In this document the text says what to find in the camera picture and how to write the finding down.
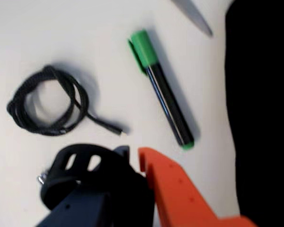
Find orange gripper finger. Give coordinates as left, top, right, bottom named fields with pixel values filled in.
left=137, top=147, right=258, bottom=227

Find black marker with green cap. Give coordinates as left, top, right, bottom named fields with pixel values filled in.
left=127, top=29, right=195, bottom=151

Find blue-handled scissors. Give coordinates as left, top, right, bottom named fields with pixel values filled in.
left=169, top=0, right=214, bottom=38

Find coiled black braided usb cable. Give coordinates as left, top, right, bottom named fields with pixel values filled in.
left=6, top=65, right=129, bottom=138

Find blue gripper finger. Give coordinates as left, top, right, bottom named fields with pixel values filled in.
left=35, top=145, right=131, bottom=227

